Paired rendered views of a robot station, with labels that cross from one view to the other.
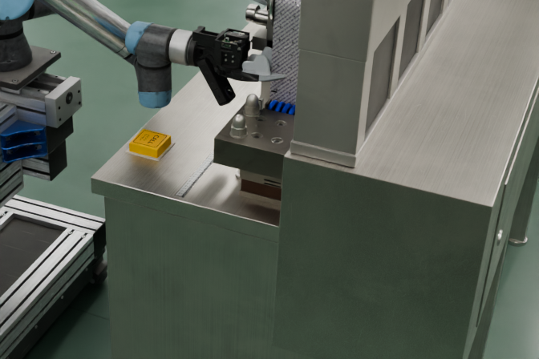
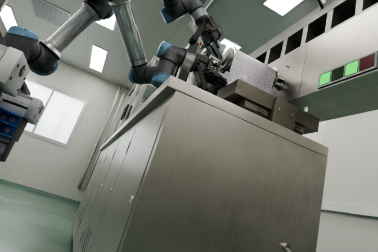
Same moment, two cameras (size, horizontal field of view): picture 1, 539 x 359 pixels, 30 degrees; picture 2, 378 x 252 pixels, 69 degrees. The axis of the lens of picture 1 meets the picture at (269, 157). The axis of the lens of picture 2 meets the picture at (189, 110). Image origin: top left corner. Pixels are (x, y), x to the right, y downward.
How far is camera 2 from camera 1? 2.03 m
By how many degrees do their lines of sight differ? 62
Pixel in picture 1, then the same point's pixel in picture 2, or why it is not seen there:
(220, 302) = (235, 180)
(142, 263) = (187, 145)
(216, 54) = (210, 63)
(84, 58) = not seen: outside the picture
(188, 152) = not seen: hidden behind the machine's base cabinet
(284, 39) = (235, 70)
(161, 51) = (181, 54)
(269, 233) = (274, 128)
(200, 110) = not seen: hidden behind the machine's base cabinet
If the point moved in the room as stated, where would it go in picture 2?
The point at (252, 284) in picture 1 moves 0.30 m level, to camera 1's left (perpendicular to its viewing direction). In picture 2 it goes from (259, 165) to (195, 129)
